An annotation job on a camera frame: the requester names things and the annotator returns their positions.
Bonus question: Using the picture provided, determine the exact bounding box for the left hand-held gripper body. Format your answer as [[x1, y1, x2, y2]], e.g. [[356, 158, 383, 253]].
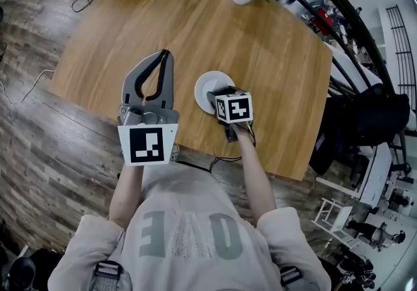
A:
[[117, 102, 180, 166]]

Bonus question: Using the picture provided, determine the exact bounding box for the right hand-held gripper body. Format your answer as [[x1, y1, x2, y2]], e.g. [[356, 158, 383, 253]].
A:
[[205, 85, 255, 144]]

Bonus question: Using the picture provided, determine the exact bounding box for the white round plate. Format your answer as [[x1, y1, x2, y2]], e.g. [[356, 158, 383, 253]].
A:
[[194, 70, 237, 115]]

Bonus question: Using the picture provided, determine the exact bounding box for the person's left forearm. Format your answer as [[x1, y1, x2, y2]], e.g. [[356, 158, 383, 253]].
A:
[[108, 161, 147, 230]]

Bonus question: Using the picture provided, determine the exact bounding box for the person's right forearm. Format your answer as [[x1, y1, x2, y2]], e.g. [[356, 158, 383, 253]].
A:
[[233, 121, 278, 229]]

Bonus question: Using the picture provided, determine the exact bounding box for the person's light printed sweatshirt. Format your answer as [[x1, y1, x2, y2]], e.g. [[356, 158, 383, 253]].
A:
[[47, 161, 333, 291]]

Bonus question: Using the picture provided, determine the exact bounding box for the black office chair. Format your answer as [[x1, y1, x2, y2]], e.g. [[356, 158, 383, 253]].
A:
[[308, 83, 412, 177]]

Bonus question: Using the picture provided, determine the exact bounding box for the black curved metal railing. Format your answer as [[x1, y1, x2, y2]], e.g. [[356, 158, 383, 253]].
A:
[[270, 0, 397, 95]]

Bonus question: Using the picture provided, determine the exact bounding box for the white stool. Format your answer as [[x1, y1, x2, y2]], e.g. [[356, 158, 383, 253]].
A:
[[311, 197, 360, 249]]

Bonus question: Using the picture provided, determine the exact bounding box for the black bag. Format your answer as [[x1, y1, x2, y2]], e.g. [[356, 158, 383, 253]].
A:
[[0, 246, 63, 291]]

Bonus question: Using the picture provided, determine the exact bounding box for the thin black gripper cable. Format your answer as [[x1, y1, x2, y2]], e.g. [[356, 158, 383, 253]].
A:
[[208, 122, 257, 173]]

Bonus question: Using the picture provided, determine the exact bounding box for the white floor cable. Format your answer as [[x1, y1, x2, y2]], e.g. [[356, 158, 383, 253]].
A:
[[0, 68, 57, 106]]

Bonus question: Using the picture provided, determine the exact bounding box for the grey strap with black buckle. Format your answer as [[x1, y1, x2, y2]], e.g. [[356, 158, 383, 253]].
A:
[[279, 266, 304, 288], [91, 259, 124, 291]]

